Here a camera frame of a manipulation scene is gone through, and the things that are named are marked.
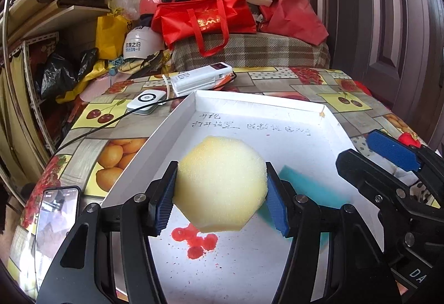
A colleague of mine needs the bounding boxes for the red cloth bag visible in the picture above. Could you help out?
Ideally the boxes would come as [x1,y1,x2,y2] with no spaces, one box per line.
[258,0,329,46]

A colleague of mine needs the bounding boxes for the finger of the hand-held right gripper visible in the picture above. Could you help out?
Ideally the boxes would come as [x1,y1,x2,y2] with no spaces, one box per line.
[367,129,444,194]
[336,149,429,232]

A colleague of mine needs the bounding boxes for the white helmet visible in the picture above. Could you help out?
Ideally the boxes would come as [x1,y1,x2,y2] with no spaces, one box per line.
[124,26,167,61]

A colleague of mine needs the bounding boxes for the plaid blanket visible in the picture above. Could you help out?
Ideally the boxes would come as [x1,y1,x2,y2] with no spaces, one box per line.
[171,34,330,72]

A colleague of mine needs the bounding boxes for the yellow round sponge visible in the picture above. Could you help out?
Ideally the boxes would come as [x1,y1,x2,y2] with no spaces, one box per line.
[172,135,269,232]

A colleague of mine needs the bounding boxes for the black smartphone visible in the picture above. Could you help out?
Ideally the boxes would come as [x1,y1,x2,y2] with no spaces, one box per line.
[35,186,82,285]

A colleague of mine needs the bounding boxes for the yellow plastic sheet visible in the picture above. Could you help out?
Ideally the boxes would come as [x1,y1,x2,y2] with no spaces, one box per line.
[55,59,115,103]

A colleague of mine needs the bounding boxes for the yellow gift bag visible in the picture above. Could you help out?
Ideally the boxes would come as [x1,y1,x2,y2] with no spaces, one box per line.
[95,0,132,60]

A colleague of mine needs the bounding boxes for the white metal shelf frame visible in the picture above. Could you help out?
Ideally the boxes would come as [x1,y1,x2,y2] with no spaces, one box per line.
[22,31,59,152]

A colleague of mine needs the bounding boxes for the white round charger device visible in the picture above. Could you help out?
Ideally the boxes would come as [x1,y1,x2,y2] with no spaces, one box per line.
[127,89,168,115]

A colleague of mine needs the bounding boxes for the orange strap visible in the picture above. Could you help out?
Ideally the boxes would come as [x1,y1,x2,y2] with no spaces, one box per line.
[211,73,237,89]

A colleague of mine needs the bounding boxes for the brown door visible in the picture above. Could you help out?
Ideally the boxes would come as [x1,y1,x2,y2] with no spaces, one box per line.
[302,0,444,152]

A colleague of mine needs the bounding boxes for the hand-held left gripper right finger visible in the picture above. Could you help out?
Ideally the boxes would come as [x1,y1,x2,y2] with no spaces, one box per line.
[265,162,403,304]

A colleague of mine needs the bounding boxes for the yellow patterned cloth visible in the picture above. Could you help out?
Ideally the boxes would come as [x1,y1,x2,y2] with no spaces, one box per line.
[118,51,172,77]

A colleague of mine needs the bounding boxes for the clear plastic bag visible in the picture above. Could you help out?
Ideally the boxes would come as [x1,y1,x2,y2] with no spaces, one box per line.
[118,0,141,20]

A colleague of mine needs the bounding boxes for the white power bank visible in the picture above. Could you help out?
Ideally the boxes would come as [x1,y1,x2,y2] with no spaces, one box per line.
[171,62,234,96]

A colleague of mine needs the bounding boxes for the pink helmet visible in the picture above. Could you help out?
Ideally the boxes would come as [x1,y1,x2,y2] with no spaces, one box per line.
[139,0,191,18]

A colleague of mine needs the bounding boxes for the white shallow tray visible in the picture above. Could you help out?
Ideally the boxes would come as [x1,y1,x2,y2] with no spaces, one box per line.
[102,89,354,304]

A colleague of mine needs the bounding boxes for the white cable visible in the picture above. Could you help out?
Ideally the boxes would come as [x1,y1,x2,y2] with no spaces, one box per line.
[162,74,174,103]

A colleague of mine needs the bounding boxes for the teal foam sheet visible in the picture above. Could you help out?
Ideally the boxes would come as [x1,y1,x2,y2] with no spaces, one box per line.
[258,165,351,249]

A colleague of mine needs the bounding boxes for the black plastic bag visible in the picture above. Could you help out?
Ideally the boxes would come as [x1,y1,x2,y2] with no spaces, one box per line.
[41,47,98,100]

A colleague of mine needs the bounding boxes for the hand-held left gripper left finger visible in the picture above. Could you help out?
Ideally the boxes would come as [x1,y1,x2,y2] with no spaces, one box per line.
[36,161,179,304]

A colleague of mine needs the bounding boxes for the red tote bag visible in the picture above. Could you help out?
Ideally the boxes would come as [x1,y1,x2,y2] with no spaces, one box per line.
[151,0,257,58]

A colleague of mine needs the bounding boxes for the wooden shelf boards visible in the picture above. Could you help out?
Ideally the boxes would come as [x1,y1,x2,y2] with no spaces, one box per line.
[7,0,112,44]

